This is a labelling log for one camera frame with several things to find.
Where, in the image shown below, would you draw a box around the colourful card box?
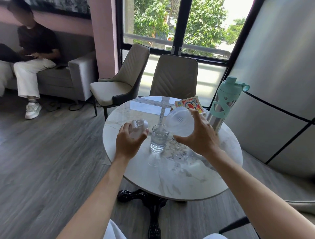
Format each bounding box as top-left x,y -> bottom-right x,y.
174,96 -> 206,115

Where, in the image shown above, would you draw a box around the beige chair with curved back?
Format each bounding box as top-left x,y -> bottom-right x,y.
90,43 -> 151,121

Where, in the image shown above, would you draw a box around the person's right forearm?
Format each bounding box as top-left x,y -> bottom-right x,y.
200,147 -> 315,239

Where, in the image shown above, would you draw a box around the white flip bottle lid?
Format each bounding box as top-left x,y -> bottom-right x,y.
129,119 -> 149,140

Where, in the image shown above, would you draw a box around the clear glass of water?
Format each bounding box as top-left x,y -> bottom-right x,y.
150,124 -> 170,153

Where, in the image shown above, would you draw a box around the black ornate table base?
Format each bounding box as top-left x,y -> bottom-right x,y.
117,189 -> 188,239

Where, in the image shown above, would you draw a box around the grey sofa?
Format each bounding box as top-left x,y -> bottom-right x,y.
0,31 -> 97,102

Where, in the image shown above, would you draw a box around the dark framed wall picture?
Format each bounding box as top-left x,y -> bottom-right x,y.
24,0 -> 92,20

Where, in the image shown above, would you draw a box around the black floor cables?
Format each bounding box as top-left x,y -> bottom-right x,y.
47,98 -> 86,112

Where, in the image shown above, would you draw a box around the beige chair with chevron back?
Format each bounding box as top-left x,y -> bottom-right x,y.
149,54 -> 199,100

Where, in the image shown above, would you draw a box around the person's left hand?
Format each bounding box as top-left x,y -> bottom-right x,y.
115,122 -> 149,161

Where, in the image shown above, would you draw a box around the person's right hand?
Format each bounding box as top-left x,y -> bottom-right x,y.
173,109 -> 221,157

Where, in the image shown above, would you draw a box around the person's white trousers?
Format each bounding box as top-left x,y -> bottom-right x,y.
103,219 -> 228,239

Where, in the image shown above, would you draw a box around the clear plastic bottle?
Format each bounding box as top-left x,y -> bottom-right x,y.
164,106 -> 195,137

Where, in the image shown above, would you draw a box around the black window frame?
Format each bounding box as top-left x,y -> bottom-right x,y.
115,0 -> 266,109

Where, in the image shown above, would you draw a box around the person's left forearm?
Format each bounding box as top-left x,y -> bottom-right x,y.
56,154 -> 137,239

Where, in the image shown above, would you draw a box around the teal and steel water bottle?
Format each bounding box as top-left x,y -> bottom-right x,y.
206,76 -> 250,133

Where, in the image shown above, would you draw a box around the black bag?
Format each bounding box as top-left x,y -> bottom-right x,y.
0,43 -> 25,63

